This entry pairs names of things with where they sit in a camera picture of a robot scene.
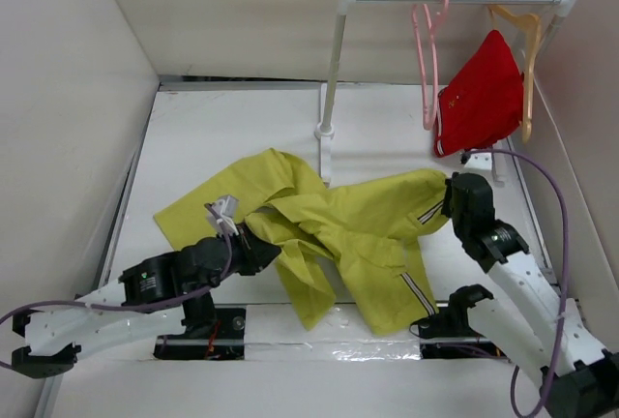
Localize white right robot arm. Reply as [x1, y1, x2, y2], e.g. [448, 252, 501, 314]
[443, 173, 618, 417]

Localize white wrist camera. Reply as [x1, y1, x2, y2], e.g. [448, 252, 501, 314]
[204, 194, 239, 235]
[460, 151, 494, 172]

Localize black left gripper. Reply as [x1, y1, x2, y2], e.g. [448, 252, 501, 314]
[191, 222, 281, 298]

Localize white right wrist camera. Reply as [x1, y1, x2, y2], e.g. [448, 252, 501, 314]
[460, 151, 494, 172]

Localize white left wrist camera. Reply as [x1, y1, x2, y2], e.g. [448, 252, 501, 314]
[204, 194, 239, 235]

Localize wooden hanger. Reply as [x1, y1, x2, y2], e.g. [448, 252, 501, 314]
[487, 5, 542, 143]

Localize aluminium frame rail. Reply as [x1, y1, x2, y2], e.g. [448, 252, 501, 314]
[34, 375, 63, 418]

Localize yellow-green trousers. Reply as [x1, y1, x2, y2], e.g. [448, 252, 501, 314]
[154, 149, 447, 336]

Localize white clothes rack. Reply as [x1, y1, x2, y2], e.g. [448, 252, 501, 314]
[314, 0, 578, 185]

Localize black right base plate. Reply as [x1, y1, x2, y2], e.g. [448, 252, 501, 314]
[409, 304, 507, 360]

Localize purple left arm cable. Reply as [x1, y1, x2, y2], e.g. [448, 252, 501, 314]
[0, 202, 243, 371]

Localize pink plastic hanger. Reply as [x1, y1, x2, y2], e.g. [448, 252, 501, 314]
[411, 0, 452, 131]

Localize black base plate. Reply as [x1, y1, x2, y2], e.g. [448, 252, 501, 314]
[409, 304, 507, 360]
[153, 306, 247, 361]

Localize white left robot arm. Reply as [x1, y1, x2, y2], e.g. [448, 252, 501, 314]
[6, 225, 281, 379]

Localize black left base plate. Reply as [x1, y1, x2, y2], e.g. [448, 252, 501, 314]
[153, 306, 247, 361]

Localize red shorts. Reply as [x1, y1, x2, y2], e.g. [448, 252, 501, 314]
[433, 30, 523, 158]

